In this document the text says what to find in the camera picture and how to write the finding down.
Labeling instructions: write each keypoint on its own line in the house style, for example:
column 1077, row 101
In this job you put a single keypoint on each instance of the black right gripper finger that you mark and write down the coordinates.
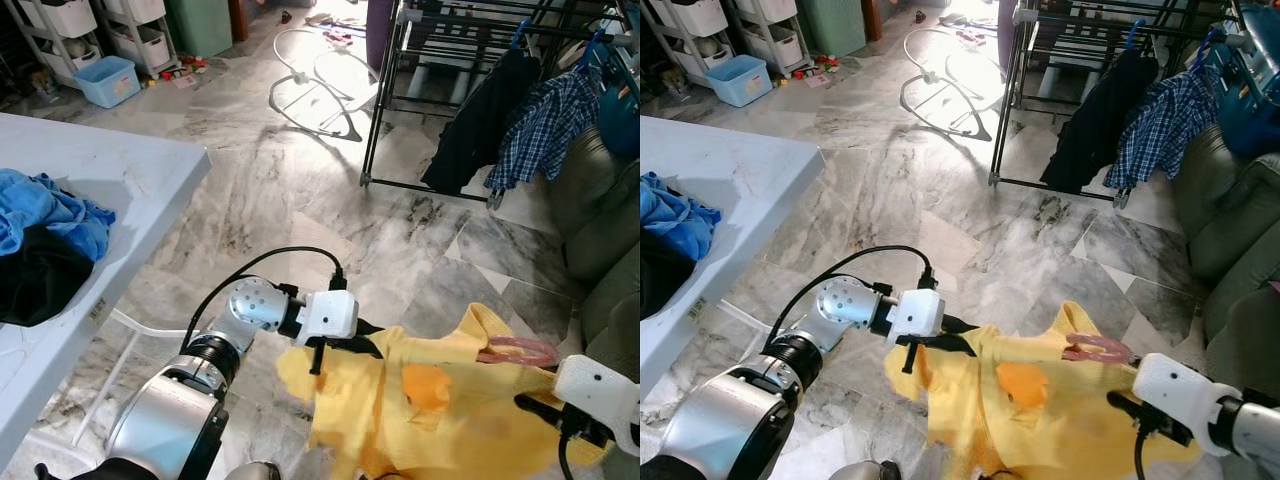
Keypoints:
column 540, row 408
column 1128, row 405

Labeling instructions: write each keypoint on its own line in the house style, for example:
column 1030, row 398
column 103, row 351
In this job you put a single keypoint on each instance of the pink plastic hanger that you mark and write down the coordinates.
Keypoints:
column 1098, row 348
column 520, row 350

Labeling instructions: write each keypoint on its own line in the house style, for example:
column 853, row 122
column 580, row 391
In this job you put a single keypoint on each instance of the yellow garment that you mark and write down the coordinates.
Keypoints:
column 460, row 420
column 1050, row 420

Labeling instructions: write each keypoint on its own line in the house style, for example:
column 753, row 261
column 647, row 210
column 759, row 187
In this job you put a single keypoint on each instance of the blue garment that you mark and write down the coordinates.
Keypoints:
column 680, row 215
column 55, row 215

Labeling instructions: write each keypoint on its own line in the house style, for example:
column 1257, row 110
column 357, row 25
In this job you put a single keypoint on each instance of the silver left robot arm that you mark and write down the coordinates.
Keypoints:
column 200, row 380
column 770, row 380

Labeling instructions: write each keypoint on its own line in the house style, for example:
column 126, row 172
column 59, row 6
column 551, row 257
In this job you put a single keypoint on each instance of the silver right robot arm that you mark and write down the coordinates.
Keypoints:
column 1250, row 425

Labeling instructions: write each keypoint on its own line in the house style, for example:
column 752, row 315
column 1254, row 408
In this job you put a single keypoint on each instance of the robot left leg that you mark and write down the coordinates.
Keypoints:
column 255, row 471
column 865, row 470

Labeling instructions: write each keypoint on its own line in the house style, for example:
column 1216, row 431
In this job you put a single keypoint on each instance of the black garment with button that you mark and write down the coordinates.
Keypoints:
column 662, row 280
column 40, row 285

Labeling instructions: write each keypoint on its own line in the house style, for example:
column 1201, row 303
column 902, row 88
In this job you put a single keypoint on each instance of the black metal drying rack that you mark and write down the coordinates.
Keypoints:
column 410, row 183
column 1040, row 183

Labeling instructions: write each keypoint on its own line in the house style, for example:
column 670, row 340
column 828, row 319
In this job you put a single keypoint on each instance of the dark green sofa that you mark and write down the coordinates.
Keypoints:
column 600, row 230
column 1235, row 230

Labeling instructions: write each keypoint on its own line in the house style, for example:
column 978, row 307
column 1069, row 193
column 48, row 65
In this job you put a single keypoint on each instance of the black long-sleeved top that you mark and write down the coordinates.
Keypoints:
column 1100, row 120
column 480, row 120

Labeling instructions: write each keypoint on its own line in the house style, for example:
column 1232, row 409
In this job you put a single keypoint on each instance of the white folding table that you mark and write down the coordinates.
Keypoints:
column 730, row 170
column 100, row 170

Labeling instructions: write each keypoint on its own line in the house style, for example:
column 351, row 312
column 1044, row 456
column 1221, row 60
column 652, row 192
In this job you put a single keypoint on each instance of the blue plaid shirt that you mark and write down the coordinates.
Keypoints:
column 1165, row 125
column 545, row 125

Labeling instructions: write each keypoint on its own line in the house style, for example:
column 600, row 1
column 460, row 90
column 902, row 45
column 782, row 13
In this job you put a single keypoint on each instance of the purple upholstered seat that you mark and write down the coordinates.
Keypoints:
column 380, row 30
column 1010, row 30

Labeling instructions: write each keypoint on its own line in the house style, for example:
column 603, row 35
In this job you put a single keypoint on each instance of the blue travel bag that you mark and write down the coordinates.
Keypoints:
column 622, row 95
column 1255, row 95

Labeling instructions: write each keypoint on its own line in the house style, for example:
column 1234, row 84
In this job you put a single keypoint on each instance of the light blue plastic bin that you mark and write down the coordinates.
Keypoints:
column 108, row 82
column 738, row 80

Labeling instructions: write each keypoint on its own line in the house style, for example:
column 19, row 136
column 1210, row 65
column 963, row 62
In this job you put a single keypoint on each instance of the green plastic cabinet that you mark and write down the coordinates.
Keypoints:
column 200, row 25
column 832, row 25

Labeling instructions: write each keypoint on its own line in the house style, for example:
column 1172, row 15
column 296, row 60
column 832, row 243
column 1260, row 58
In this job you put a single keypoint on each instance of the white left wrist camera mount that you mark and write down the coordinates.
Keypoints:
column 918, row 313
column 330, row 315

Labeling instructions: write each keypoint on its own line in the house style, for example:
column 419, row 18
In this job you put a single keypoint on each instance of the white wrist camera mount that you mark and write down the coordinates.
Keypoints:
column 1180, row 390
column 918, row 313
column 330, row 315
column 600, row 390

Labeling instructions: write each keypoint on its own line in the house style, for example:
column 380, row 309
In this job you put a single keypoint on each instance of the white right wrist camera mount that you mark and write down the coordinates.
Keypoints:
column 1180, row 390
column 600, row 390

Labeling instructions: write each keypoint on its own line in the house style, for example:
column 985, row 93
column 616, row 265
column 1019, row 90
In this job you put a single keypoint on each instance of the white baby bouncer frame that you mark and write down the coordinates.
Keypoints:
column 975, row 130
column 345, row 130

